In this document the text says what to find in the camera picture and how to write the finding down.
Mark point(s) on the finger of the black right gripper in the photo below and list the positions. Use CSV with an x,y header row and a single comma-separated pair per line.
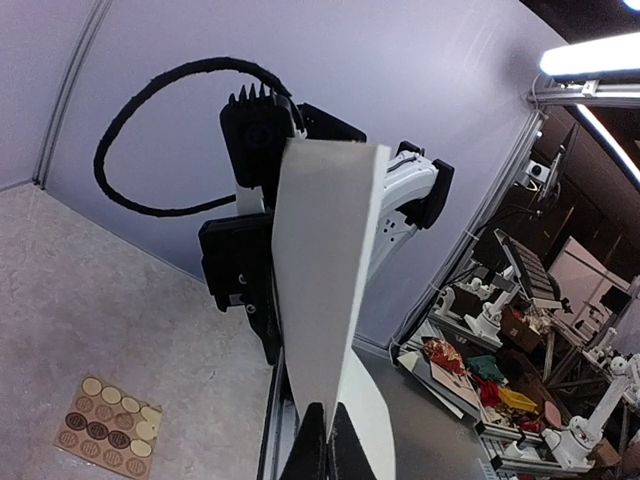
x,y
321,125

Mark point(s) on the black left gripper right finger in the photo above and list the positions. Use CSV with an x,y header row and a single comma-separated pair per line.
x,y
346,459

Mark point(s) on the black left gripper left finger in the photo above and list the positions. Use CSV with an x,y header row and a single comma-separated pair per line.
x,y
307,458

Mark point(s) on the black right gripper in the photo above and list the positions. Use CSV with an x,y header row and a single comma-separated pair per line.
x,y
238,267

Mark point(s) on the beige lined letter paper top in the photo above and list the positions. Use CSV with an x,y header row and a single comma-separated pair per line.
x,y
328,205

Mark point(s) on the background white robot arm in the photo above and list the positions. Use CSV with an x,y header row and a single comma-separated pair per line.
x,y
564,450

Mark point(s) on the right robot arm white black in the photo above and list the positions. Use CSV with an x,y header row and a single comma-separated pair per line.
x,y
415,190

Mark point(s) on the brown sticker sheet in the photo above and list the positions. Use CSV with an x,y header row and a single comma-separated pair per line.
x,y
109,428

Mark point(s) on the bright ceiling light bar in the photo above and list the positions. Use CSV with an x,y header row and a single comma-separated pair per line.
x,y
594,59

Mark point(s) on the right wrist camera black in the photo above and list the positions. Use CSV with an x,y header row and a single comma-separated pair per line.
x,y
256,124

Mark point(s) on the right aluminium frame post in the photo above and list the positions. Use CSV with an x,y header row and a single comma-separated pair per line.
x,y
487,214

